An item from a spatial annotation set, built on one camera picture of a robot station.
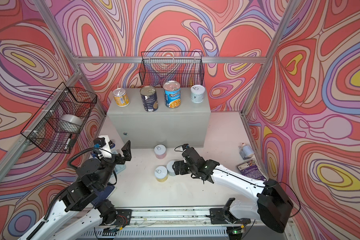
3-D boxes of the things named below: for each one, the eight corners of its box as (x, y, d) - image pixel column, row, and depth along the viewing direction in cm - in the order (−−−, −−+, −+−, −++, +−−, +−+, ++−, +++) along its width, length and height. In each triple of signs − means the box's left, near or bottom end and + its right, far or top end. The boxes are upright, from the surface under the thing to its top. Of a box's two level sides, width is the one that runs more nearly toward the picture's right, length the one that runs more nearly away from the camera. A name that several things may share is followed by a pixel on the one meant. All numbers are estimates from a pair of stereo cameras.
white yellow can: (155, 182, 86) (153, 178, 82) (156, 169, 91) (155, 165, 87) (167, 182, 86) (166, 178, 82) (167, 169, 91) (167, 165, 87)
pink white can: (154, 159, 95) (153, 155, 91) (156, 148, 100) (154, 144, 96) (166, 159, 95) (165, 155, 91) (167, 148, 100) (166, 144, 96)
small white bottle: (241, 160, 95) (245, 154, 89) (238, 149, 100) (241, 143, 94) (250, 159, 95) (254, 154, 89) (246, 149, 100) (250, 143, 94)
